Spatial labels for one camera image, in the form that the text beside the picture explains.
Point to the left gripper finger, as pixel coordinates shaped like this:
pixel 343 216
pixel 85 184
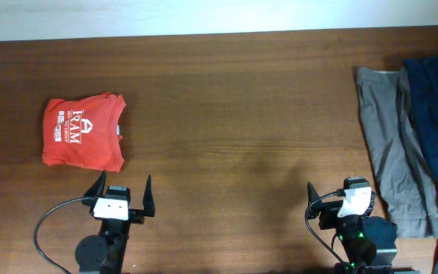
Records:
pixel 97 188
pixel 148 199

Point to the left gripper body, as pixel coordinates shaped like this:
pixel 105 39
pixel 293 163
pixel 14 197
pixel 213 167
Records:
pixel 134 217

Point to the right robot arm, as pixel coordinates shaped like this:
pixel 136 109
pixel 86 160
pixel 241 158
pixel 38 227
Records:
pixel 368 241

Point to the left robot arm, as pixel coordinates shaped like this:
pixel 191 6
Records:
pixel 104 252

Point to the folded red printed t-shirt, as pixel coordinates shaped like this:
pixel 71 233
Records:
pixel 84 133

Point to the grey shorts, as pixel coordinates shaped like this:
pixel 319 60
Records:
pixel 406 183

